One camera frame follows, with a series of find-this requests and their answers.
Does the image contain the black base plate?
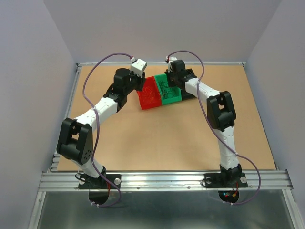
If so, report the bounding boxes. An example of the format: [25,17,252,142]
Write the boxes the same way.
[203,173,248,188]
[75,173,121,190]

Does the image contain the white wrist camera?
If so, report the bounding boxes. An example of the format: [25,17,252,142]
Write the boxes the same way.
[130,58,147,78]
[165,56,178,73]

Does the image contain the black thin wire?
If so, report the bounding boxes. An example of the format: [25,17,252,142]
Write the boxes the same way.
[159,80,178,100]

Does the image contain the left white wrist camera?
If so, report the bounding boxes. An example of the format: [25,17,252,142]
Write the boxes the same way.
[130,58,147,78]

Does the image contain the green plastic bin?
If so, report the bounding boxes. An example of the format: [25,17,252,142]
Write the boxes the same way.
[154,74,182,105]

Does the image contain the red plastic bin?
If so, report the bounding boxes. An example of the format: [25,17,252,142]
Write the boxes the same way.
[137,76,162,110]

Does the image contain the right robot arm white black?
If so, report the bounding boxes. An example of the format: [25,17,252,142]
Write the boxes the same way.
[165,57,248,188]

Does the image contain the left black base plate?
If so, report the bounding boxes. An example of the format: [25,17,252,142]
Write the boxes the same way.
[75,173,121,190]

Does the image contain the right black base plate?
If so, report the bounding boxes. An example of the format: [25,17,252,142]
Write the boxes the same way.
[203,173,248,188]

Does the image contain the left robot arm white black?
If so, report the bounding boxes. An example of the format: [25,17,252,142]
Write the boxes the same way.
[56,67,145,188]

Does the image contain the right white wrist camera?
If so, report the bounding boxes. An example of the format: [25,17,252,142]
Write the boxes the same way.
[165,56,178,73]

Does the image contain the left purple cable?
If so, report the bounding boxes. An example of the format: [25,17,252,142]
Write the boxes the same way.
[82,52,122,208]

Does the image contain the black plastic bin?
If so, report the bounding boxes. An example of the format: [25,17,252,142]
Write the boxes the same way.
[181,68,197,101]

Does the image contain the orange thin wire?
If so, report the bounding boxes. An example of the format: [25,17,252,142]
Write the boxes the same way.
[140,87,161,104]

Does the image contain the aluminium mounting rail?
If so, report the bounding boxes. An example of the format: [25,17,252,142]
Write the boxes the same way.
[38,170,293,192]

